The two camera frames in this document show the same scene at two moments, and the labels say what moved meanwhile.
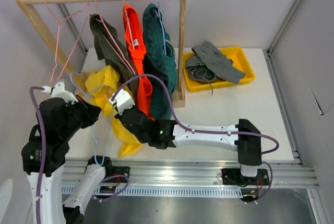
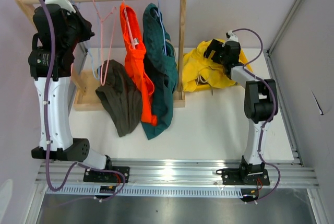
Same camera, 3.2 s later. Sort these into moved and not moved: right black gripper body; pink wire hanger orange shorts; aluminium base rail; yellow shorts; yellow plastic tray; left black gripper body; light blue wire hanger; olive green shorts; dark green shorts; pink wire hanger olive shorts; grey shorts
Moved: grey shorts; right black gripper body; olive green shorts; left black gripper body; yellow shorts; light blue wire hanger; pink wire hanger olive shorts
Not moved: yellow plastic tray; pink wire hanger orange shorts; aluminium base rail; dark green shorts
